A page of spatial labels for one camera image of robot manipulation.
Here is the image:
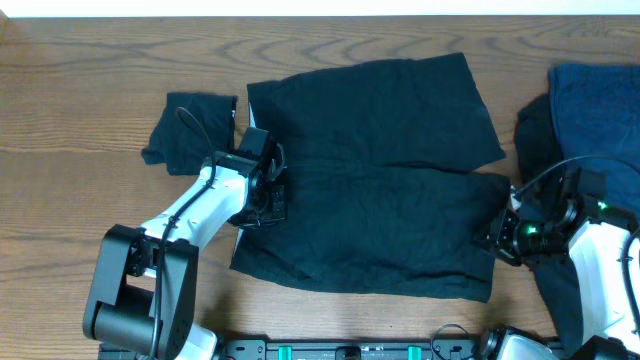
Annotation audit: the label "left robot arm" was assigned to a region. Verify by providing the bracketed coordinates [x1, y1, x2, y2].
[82, 144, 286, 359]

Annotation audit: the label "small folded black garment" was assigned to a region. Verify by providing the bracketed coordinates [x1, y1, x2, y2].
[141, 92, 237, 176]

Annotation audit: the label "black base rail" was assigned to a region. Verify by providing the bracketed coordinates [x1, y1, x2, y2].
[213, 338, 483, 360]

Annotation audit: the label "black shorts with white trim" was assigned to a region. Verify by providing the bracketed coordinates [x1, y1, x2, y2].
[231, 53, 510, 302]

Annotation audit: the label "black garment under pile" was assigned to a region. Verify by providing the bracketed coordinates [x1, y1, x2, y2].
[514, 94, 583, 355]

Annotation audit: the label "navy blue garment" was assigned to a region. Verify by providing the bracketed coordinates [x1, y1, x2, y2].
[549, 64, 639, 213]

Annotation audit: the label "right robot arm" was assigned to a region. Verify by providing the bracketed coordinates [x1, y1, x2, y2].
[473, 186, 639, 357]

